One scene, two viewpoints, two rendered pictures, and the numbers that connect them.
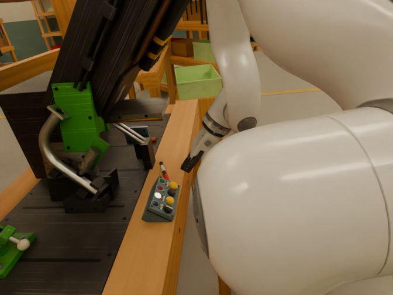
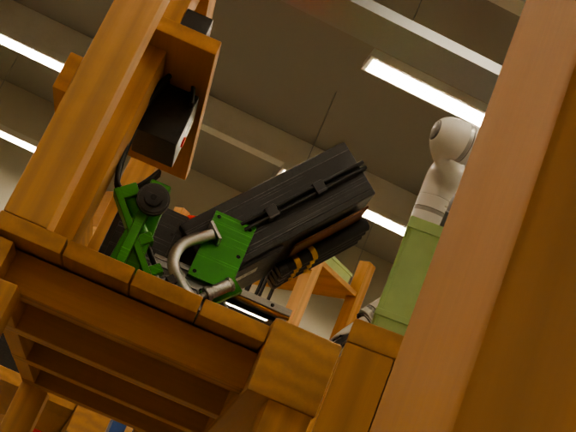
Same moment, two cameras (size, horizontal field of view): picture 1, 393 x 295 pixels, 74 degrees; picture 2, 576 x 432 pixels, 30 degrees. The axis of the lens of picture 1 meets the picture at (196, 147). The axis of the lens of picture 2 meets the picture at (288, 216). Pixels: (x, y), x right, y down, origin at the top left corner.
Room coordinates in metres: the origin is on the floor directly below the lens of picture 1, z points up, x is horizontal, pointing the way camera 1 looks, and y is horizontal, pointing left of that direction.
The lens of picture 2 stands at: (-1.88, 0.65, 0.38)
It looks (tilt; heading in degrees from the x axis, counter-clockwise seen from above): 20 degrees up; 351
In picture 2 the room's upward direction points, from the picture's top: 23 degrees clockwise
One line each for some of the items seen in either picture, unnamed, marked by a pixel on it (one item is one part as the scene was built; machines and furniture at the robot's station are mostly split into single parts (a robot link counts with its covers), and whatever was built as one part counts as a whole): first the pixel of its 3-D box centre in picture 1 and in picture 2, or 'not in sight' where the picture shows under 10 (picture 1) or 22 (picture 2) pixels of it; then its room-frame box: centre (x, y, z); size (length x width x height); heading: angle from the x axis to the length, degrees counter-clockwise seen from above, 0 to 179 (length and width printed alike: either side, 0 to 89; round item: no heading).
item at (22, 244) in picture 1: (16, 240); not in sight; (0.47, 0.48, 0.96); 0.06 x 0.03 x 0.06; 83
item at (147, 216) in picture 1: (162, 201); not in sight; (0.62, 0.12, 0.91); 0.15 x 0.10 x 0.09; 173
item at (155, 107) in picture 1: (114, 110); (219, 292); (0.91, 0.29, 1.11); 0.39 x 0.16 x 0.03; 83
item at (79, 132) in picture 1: (82, 113); (220, 254); (0.77, 0.34, 1.17); 0.13 x 0.12 x 0.20; 173
